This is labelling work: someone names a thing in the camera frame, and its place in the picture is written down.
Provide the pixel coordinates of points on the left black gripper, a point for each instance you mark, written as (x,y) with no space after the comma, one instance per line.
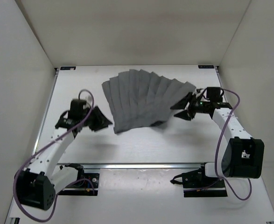
(101,117)

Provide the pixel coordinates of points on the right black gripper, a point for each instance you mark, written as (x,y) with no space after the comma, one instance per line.
(185,114)

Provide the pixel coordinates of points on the grey pleated skirt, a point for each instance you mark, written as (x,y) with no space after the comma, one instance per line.
(138,98)

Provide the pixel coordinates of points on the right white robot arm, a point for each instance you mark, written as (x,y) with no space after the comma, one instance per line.
(238,154)

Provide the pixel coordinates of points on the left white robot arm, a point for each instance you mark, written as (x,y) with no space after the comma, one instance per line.
(37,185)

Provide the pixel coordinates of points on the right table corner label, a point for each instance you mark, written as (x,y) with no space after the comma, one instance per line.
(205,66)

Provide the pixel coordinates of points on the table corner label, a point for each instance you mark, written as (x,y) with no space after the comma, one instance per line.
(205,66)
(67,67)

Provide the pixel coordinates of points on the left table corner label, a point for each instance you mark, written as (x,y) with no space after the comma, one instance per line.
(67,67)

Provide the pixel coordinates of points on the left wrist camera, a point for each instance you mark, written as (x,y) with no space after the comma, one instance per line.
(78,109)

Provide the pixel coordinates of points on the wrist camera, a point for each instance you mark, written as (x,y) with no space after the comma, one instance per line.
(214,94)
(78,109)

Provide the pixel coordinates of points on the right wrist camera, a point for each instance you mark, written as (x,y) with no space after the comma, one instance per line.
(214,94)

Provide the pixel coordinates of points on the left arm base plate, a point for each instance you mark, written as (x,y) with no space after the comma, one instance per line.
(87,183)

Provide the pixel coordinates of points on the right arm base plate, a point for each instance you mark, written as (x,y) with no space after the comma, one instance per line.
(197,185)

